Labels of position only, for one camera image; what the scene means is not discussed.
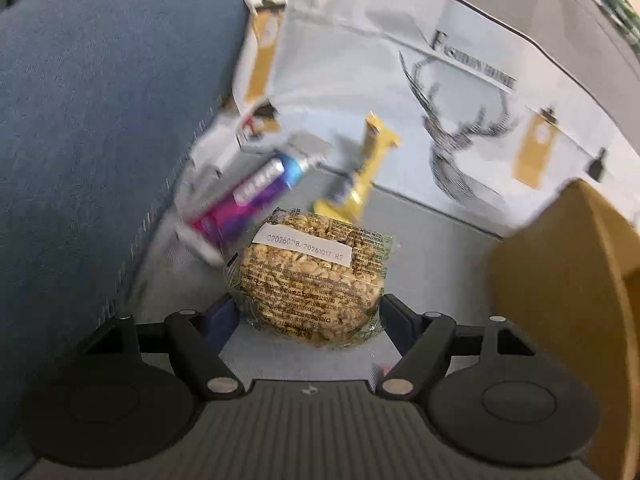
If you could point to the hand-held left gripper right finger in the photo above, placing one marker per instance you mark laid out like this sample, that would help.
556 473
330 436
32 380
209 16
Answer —
395 321

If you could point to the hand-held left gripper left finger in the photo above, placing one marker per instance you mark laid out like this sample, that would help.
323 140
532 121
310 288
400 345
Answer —
223 322

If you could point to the round peanut brittle cake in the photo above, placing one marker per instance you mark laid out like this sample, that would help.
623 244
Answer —
310 280

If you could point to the deer print fabric storage bag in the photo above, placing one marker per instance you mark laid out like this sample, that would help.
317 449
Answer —
350 60

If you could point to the blue sofa cushion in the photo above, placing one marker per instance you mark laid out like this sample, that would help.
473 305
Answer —
100 135

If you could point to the purple silver tube packet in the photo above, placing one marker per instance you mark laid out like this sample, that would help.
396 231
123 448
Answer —
250 195

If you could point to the brown cardboard box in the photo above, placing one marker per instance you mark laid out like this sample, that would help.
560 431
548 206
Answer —
560 285

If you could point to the yellow snack bar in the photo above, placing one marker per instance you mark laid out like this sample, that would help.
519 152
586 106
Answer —
367 170

